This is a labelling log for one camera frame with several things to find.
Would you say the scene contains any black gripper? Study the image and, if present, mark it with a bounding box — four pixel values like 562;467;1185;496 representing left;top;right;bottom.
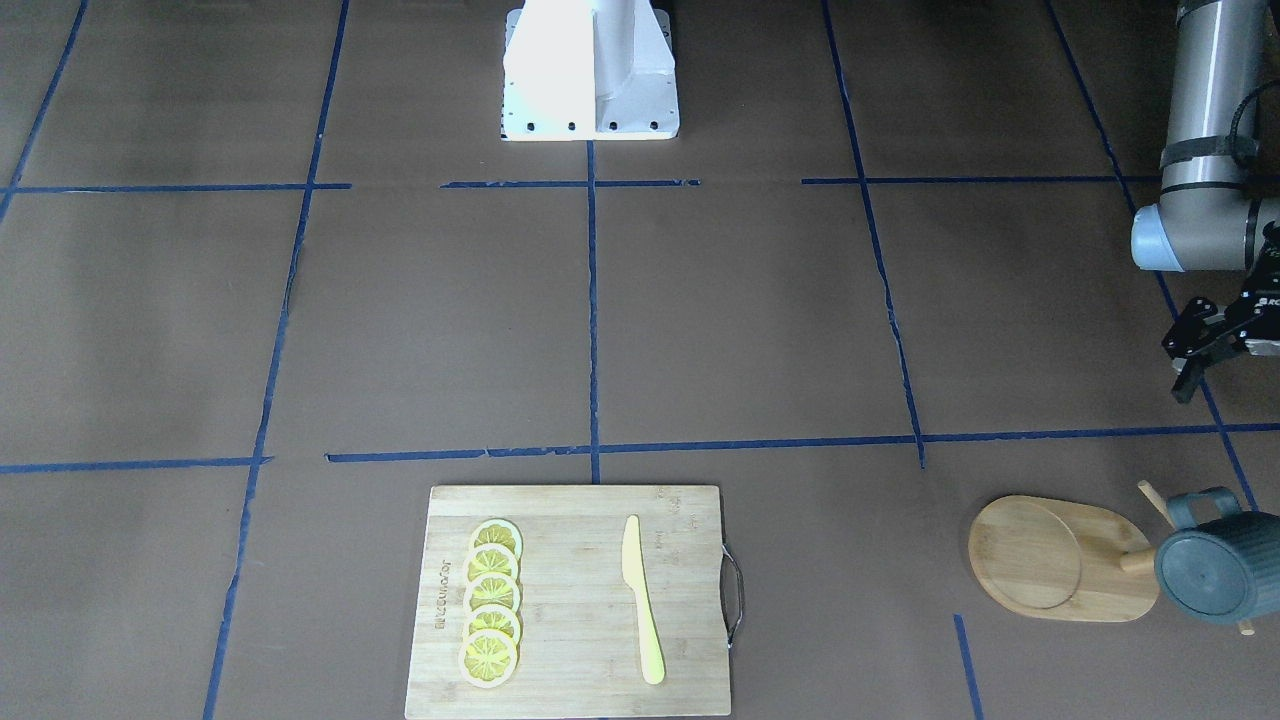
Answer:
1161;222;1279;404

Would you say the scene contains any teal mug yellow inside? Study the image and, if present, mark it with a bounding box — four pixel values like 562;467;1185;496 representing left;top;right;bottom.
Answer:
1155;487;1279;625

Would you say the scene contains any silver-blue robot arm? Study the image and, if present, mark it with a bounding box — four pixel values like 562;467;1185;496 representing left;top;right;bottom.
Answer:
1130;1;1279;404

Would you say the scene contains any wooden cup storage rack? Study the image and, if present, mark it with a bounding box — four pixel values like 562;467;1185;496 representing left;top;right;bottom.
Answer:
966;480;1257;637

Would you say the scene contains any yellow plastic knife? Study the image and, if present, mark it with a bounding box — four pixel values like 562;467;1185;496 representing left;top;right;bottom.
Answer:
621;514;666;685

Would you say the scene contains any bamboo cutting board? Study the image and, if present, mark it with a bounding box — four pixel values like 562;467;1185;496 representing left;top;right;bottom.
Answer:
404;484;732;719

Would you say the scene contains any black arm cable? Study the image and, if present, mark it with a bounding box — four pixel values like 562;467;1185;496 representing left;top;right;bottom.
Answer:
1228;85;1280;170

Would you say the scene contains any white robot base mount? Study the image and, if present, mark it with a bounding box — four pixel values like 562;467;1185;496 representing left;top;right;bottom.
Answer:
500;1;681;142

